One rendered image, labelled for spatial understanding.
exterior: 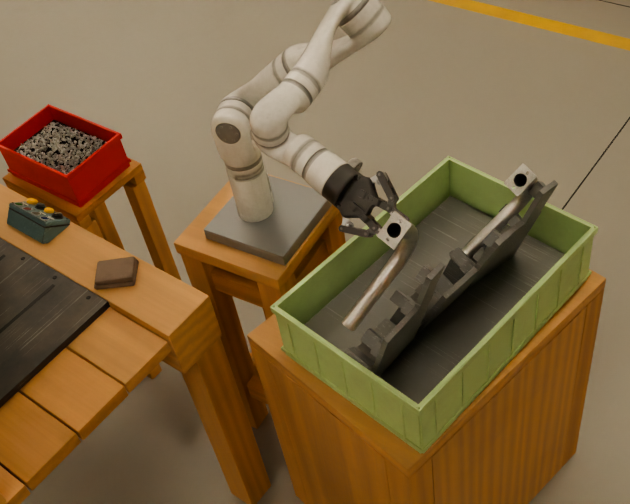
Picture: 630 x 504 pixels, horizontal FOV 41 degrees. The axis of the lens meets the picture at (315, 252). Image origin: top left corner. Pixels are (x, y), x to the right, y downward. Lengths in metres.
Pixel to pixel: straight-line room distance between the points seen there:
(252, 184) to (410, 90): 2.03
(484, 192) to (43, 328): 1.09
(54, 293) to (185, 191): 1.62
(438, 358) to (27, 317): 0.96
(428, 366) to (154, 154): 2.33
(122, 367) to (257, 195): 0.53
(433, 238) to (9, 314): 1.03
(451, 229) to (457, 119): 1.74
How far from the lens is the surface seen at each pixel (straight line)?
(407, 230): 1.46
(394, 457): 1.79
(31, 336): 2.06
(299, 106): 1.60
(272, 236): 2.09
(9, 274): 2.22
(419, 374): 1.82
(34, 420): 1.93
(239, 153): 1.99
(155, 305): 1.99
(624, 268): 3.20
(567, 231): 2.01
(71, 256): 2.19
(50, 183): 2.52
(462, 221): 2.12
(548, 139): 3.70
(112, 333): 2.01
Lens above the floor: 2.34
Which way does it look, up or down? 46 degrees down
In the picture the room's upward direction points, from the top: 11 degrees counter-clockwise
